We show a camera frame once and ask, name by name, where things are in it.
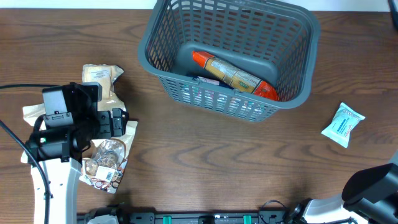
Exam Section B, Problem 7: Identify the multicolour tissue pack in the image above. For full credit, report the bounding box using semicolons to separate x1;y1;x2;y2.
178;78;277;121

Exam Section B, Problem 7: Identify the orange cracker package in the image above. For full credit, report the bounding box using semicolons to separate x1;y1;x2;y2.
192;51;279;101

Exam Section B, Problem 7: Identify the grey plastic basket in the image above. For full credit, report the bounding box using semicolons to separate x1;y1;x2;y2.
137;0;321;111

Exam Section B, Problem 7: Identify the light blue wipes packet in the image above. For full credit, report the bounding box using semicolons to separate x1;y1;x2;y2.
321;102;366;148

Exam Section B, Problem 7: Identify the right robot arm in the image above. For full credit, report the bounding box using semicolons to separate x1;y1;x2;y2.
284;154;397;224

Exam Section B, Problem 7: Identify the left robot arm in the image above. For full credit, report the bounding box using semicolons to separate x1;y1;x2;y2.
25;82;129;223

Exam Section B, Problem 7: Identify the beige pouch upper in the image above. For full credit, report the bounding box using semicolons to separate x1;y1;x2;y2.
82;64;127;111

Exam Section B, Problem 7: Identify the beige pouch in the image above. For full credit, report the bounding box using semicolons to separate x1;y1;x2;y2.
21;103;46;164
82;64;127;111

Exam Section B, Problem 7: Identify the brown snack pouch with window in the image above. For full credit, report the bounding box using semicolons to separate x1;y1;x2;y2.
79;121;138;194

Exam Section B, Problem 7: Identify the beige pouch far left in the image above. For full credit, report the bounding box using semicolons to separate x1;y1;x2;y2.
21;103;46;164

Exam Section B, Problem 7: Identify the left black cable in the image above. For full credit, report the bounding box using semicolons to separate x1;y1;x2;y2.
0;83;63;224

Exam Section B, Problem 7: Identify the black cable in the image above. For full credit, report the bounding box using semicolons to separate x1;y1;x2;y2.
0;83;63;224
259;198;292;215

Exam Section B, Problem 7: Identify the right black cable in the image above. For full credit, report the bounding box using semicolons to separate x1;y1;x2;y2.
259;198;292;215

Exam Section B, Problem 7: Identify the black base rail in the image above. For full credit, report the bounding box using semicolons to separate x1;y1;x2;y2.
77;207;286;224

